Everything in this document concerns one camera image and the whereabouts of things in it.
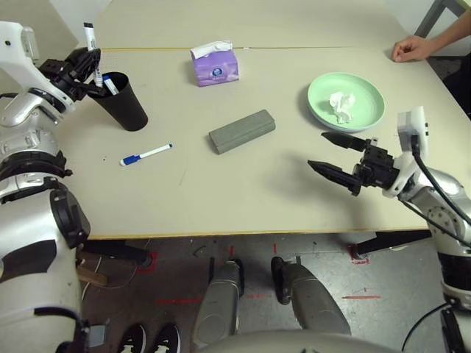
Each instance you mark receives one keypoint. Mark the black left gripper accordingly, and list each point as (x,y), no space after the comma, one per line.
(60,75)

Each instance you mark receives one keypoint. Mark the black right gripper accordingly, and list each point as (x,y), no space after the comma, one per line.
(377,167)

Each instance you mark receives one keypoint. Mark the black-capped printed white marker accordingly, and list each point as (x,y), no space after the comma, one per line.
(90,40)

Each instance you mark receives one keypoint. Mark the white tissue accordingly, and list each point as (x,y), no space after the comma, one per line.
(342,106)

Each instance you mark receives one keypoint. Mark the green plate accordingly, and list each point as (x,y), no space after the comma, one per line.
(364,92)

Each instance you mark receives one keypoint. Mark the grey glasses case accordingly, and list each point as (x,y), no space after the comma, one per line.
(241,132)

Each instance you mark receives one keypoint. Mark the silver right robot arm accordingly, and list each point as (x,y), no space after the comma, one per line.
(445,206)

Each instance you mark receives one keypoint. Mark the bystander bare forearm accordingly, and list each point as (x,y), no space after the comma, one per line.
(450,36)

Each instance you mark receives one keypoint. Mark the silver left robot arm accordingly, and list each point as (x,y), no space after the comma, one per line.
(33,239)

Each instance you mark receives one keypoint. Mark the bystander bare hand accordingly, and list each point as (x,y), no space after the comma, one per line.
(412,49)

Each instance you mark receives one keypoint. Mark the blue-capped white marker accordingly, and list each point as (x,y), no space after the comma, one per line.
(109,85)
(151,152)

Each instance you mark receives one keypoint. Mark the black cup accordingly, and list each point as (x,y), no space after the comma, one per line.
(125,110)

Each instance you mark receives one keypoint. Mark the black table foot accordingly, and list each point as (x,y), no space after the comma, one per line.
(390,242)
(117,252)

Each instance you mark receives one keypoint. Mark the purple tissue pack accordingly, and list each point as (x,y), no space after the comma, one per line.
(217,70)

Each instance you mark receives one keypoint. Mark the bystander body black clothes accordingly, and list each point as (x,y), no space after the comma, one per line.
(461,84)

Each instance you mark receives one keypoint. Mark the grey robot right leg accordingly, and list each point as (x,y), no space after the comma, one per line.
(312,301)

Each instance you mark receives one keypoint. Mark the grey robot leg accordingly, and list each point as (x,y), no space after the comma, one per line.
(217,301)
(312,301)

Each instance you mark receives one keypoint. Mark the grey robot left leg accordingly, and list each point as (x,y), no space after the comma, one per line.
(217,301)

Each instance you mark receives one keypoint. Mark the grey robot torso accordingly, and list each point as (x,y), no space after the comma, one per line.
(294,343)

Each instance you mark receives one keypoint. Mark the wooden block on floor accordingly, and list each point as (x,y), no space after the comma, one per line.
(92,277)

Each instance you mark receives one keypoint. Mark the black bystander shoe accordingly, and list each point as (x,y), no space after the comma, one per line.
(165,340)
(131,340)

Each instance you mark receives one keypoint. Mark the grey box on floor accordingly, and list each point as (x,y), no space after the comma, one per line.
(97,336)

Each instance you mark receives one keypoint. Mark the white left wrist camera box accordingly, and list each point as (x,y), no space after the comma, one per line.
(18,48)

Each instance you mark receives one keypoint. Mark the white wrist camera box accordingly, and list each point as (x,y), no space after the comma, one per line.
(414,128)
(18,48)

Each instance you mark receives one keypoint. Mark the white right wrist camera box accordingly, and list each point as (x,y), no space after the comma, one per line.
(414,128)

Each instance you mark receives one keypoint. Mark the neighbouring table with metal frame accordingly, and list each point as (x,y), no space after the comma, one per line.
(430,18)

